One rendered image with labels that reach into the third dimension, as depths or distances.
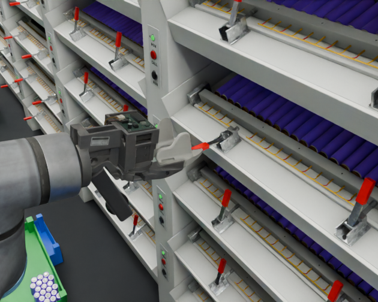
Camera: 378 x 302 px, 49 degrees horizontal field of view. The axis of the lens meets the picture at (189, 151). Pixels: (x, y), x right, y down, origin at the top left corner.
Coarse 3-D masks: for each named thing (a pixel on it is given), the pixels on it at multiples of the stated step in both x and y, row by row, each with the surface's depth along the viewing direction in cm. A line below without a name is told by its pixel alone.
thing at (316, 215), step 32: (192, 96) 84; (192, 128) 81; (224, 128) 78; (224, 160) 74; (256, 160) 71; (288, 160) 69; (256, 192) 70; (288, 192) 64; (320, 192) 63; (320, 224) 59; (352, 256) 55
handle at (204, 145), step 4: (224, 136) 73; (212, 140) 73; (216, 140) 73; (220, 140) 73; (200, 144) 72; (204, 144) 72; (208, 144) 72; (212, 144) 72; (192, 148) 71; (196, 148) 71; (200, 148) 71; (204, 148) 71; (208, 148) 72
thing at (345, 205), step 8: (208, 112) 82; (216, 120) 80; (240, 136) 75; (256, 144) 72; (264, 152) 70; (280, 160) 68; (288, 168) 67; (304, 176) 65; (312, 184) 63; (328, 192) 61; (336, 200) 60; (344, 208) 59; (352, 208) 58; (368, 224) 57; (376, 224) 56
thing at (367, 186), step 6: (366, 180) 53; (372, 180) 52; (366, 186) 53; (372, 186) 52; (360, 192) 53; (366, 192) 53; (360, 198) 53; (366, 198) 53; (360, 204) 54; (354, 210) 55; (360, 210) 54; (354, 216) 55; (348, 222) 55; (354, 222) 55
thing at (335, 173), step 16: (208, 96) 82; (224, 112) 79; (240, 112) 76; (256, 128) 72; (272, 128) 71; (272, 144) 70; (288, 144) 68; (304, 160) 66; (320, 160) 64; (336, 176) 61; (352, 176) 60; (336, 192) 61; (352, 192) 60
